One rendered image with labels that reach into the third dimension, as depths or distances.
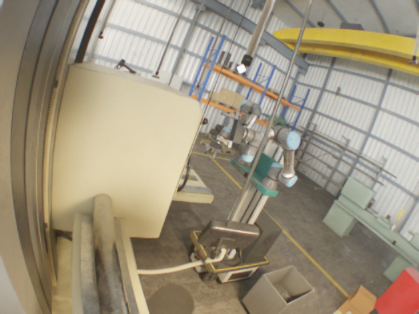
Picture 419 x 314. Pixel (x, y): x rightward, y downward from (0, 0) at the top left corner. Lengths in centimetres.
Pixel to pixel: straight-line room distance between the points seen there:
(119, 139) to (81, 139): 18
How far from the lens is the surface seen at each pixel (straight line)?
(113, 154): 100
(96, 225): 93
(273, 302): 227
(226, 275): 254
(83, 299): 84
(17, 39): 42
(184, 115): 99
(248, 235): 134
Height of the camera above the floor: 194
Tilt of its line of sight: 16 degrees down
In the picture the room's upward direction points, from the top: 22 degrees clockwise
